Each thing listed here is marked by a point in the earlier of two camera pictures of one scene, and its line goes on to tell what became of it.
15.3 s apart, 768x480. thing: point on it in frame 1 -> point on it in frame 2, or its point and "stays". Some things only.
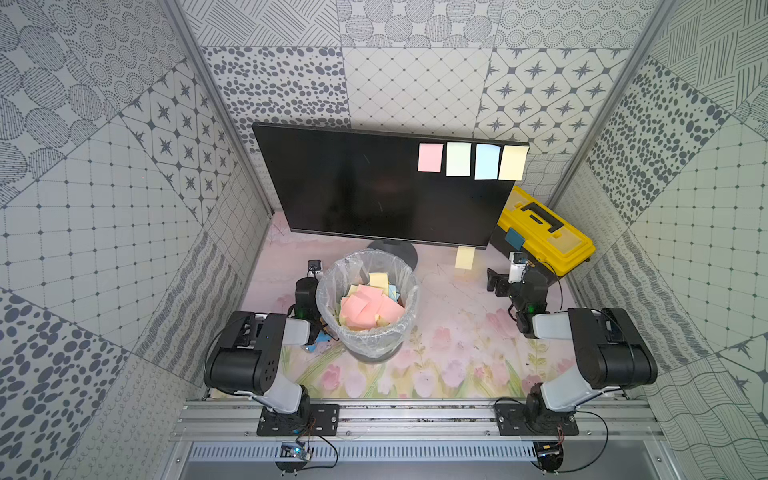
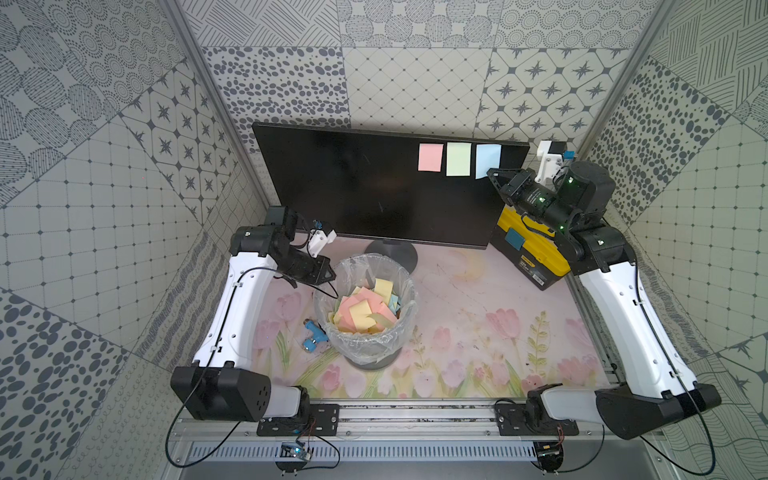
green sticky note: [458, 159] stays
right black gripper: [502, 283] -> [514, 189]
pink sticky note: [430, 157] stays
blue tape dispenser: [322, 337] stays
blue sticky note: [486, 161] stays
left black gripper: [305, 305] -> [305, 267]
